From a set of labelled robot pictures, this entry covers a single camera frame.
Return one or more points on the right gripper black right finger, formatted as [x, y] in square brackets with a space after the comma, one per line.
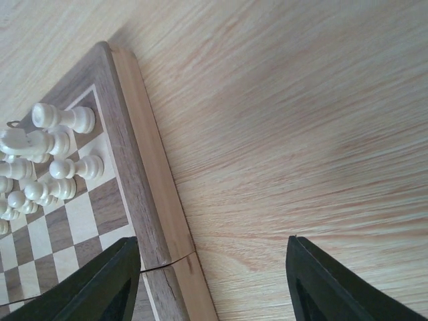
[321, 288]

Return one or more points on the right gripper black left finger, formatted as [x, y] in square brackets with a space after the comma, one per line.
[104, 289]

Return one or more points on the wooden chess board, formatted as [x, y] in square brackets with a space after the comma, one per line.
[135, 197]

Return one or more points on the light pieces back rows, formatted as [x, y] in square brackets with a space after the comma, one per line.
[45, 166]

